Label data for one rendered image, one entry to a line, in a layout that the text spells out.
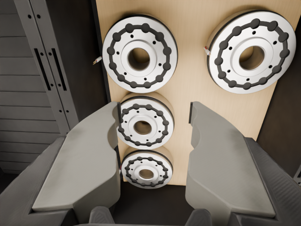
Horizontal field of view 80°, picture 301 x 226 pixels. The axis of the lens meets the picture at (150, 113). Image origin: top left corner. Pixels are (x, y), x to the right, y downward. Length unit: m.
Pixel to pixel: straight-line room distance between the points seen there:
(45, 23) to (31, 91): 0.20
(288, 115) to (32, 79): 0.40
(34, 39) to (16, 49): 0.15
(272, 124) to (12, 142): 0.51
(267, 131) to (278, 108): 0.05
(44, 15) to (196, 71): 0.20
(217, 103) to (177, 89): 0.07
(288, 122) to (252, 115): 0.06
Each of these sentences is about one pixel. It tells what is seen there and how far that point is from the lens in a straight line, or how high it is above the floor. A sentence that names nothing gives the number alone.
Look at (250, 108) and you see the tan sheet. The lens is 0.34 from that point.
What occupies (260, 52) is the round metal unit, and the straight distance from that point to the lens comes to 0.28.
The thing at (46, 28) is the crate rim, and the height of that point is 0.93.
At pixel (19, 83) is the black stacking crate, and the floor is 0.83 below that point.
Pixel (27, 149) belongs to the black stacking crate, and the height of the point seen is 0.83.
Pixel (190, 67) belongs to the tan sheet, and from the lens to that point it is 0.29.
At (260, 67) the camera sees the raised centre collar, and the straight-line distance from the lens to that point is 0.27.
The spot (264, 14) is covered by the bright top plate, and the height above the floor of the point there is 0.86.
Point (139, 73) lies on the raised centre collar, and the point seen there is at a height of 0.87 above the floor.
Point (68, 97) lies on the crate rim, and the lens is 0.22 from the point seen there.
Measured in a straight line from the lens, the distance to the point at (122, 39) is 0.25.
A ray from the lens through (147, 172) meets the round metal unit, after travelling 0.39.
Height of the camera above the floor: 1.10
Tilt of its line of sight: 58 degrees down
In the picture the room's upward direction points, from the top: 169 degrees counter-clockwise
